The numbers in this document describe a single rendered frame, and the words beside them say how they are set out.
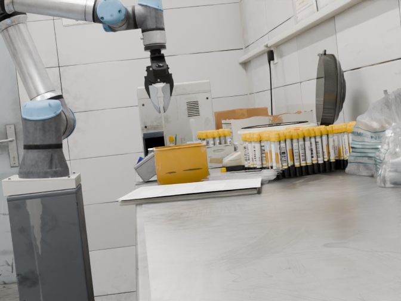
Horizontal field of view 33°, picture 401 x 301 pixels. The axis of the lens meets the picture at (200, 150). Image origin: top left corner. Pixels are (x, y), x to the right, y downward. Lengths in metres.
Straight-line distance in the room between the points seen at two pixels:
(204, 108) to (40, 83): 0.65
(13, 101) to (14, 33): 1.61
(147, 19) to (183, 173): 0.63
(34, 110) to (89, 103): 1.81
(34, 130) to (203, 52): 1.98
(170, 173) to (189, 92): 0.87
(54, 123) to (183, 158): 0.51
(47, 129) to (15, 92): 1.80
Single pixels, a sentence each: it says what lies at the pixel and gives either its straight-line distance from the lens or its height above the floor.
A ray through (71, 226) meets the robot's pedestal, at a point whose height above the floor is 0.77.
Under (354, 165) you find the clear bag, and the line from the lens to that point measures 1.61.
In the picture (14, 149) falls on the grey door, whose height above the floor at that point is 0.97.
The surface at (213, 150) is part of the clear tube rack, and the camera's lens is 2.18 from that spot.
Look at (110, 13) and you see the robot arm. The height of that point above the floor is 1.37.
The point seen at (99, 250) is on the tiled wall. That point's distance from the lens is 3.92.
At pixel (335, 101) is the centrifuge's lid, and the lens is 1.96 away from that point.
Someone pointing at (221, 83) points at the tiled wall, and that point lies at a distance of 3.89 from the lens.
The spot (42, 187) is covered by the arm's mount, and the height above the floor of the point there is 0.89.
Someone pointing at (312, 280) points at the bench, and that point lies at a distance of 0.70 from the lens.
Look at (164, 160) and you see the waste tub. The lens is 1.72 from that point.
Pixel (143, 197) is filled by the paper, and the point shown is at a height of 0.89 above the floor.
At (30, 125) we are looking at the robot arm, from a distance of 2.07.
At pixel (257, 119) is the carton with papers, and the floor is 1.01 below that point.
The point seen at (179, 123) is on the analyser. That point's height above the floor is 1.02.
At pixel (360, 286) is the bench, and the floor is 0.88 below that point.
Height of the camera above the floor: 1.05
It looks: 3 degrees down
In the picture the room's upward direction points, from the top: 6 degrees counter-clockwise
